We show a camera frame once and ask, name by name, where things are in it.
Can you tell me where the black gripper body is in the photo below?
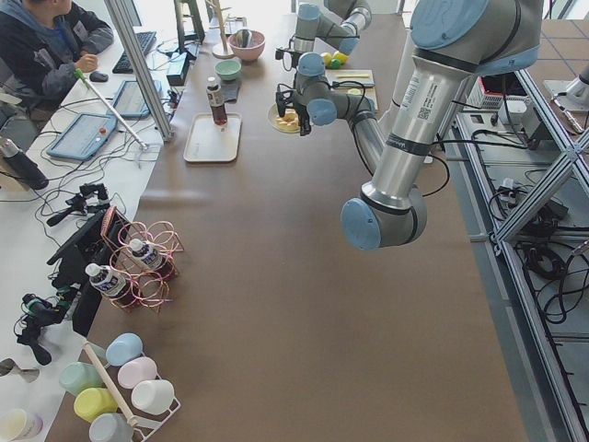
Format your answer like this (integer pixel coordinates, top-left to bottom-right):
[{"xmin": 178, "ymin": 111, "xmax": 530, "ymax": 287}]
[
  {"xmin": 281, "ymin": 89, "xmax": 307, "ymax": 121},
  {"xmin": 289, "ymin": 43, "xmax": 314, "ymax": 69}
]

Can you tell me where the white round plate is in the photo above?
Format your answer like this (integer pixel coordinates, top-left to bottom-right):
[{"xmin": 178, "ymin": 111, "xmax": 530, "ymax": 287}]
[{"xmin": 267, "ymin": 104, "xmax": 300, "ymax": 134}]

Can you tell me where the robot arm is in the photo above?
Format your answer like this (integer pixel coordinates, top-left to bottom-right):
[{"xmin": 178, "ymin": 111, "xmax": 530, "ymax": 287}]
[
  {"xmin": 276, "ymin": 0, "xmax": 543, "ymax": 250},
  {"xmin": 289, "ymin": 0, "xmax": 373, "ymax": 67}
]

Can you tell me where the cream rabbit tray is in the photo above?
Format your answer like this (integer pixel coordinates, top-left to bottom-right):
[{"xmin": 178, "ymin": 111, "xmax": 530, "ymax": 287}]
[{"xmin": 183, "ymin": 112, "xmax": 242, "ymax": 163}]

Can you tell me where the yellow lemon upper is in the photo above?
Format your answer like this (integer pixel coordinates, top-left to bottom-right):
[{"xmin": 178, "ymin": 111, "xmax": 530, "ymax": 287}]
[{"xmin": 321, "ymin": 52, "xmax": 332, "ymax": 65}]

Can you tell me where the yellow lemon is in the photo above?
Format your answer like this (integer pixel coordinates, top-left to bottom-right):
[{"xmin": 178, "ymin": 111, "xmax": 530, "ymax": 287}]
[
  {"xmin": 332, "ymin": 51, "xmax": 349, "ymax": 64},
  {"xmin": 321, "ymin": 52, "xmax": 332, "ymax": 65}
]

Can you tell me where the pink ice bowl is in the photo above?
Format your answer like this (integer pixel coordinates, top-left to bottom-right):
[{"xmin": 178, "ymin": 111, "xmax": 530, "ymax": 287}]
[{"xmin": 228, "ymin": 29, "xmax": 265, "ymax": 62}]

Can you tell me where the yellow lemon lower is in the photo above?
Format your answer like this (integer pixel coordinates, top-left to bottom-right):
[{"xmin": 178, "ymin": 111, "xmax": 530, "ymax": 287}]
[{"xmin": 332, "ymin": 51, "xmax": 349, "ymax": 64}]

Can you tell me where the grey folded cloth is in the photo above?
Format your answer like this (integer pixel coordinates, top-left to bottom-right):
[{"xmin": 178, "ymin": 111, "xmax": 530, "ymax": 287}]
[{"xmin": 221, "ymin": 83, "xmax": 240, "ymax": 102}]

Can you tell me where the steel ice scoop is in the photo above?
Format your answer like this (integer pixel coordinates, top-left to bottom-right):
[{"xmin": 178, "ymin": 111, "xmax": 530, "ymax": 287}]
[{"xmin": 235, "ymin": 28, "xmax": 253, "ymax": 48}]

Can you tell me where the wooden cutting board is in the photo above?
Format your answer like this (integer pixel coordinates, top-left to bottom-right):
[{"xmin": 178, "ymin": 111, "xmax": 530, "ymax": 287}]
[{"xmin": 325, "ymin": 69, "xmax": 378, "ymax": 111}]

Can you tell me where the mint green bowl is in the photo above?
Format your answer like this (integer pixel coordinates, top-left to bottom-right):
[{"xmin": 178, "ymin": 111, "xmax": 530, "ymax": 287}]
[{"xmin": 214, "ymin": 59, "xmax": 242, "ymax": 81}]

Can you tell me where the yellow plastic knife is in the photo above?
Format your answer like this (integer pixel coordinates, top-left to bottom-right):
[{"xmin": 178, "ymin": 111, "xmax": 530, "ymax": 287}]
[{"xmin": 335, "ymin": 74, "xmax": 372, "ymax": 81}]

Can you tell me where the dark tea bottle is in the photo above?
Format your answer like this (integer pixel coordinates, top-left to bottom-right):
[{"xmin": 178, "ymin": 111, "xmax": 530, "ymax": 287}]
[{"xmin": 206, "ymin": 76, "xmax": 228, "ymax": 127}]

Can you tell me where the black keyboard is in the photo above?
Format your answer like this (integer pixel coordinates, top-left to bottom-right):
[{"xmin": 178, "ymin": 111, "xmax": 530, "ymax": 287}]
[{"xmin": 111, "ymin": 30, "xmax": 158, "ymax": 76}]

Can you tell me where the blue teach pendant far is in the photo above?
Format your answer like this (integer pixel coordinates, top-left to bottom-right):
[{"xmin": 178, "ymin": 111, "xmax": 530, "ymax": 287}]
[{"xmin": 111, "ymin": 80, "xmax": 150, "ymax": 120}]

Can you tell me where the blue teach pendant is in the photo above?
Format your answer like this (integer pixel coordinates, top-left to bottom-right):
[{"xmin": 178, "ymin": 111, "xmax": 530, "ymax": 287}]
[
  {"xmin": 46, "ymin": 112, "xmax": 118, "ymax": 161},
  {"xmin": 111, "ymin": 80, "xmax": 150, "ymax": 120}
]

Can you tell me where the blue teach pendant near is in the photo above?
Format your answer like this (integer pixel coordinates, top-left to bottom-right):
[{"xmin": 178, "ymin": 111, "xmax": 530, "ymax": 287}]
[{"xmin": 46, "ymin": 112, "xmax": 118, "ymax": 161}]

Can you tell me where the seated person in jacket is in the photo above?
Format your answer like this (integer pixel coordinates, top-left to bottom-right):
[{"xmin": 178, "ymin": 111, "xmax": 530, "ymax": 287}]
[{"xmin": 1, "ymin": 1, "xmax": 114, "ymax": 108}]

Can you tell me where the black thermos flask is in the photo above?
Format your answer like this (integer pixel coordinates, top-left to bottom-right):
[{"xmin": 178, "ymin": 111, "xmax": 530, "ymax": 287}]
[{"xmin": 1, "ymin": 137, "xmax": 49, "ymax": 190}]

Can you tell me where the blue plastic cup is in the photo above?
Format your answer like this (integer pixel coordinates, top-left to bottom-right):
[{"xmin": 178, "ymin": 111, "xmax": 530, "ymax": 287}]
[{"xmin": 106, "ymin": 332, "xmax": 144, "ymax": 366}]

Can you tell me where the pink plastic cup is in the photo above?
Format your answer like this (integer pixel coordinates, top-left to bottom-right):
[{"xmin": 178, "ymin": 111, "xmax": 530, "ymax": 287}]
[{"xmin": 117, "ymin": 356, "xmax": 157, "ymax": 390}]

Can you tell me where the white plastic cup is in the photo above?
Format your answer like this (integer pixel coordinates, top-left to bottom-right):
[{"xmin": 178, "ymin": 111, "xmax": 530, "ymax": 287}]
[{"xmin": 131, "ymin": 379, "xmax": 175, "ymax": 415}]

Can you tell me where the green plastic cup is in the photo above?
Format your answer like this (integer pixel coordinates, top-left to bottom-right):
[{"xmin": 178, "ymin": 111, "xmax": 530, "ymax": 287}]
[{"xmin": 59, "ymin": 361, "xmax": 103, "ymax": 396}]

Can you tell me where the yellow plastic cup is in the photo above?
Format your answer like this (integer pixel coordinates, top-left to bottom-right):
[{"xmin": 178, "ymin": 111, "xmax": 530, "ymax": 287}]
[{"xmin": 74, "ymin": 388, "xmax": 118, "ymax": 423}]

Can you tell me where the grey plastic cup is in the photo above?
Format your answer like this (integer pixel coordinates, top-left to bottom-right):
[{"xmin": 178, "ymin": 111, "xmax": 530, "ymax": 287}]
[{"xmin": 88, "ymin": 413, "xmax": 133, "ymax": 442}]

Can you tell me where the cream plastic cup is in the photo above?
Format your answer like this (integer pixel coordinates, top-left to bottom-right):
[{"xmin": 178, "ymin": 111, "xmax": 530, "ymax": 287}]
[{"xmin": 1, "ymin": 408, "xmax": 43, "ymax": 441}]

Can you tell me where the bottle in wire rack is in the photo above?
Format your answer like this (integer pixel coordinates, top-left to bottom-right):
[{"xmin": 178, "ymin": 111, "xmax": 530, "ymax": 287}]
[{"xmin": 129, "ymin": 238, "xmax": 175, "ymax": 281}]

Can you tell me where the copper wire bottle rack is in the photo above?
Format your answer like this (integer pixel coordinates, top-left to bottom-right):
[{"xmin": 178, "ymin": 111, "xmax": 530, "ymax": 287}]
[{"xmin": 100, "ymin": 207, "xmax": 184, "ymax": 312}]

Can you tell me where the white wire cup rack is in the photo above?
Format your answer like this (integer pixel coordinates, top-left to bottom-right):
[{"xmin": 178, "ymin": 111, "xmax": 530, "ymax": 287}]
[{"xmin": 82, "ymin": 340, "xmax": 181, "ymax": 441}]

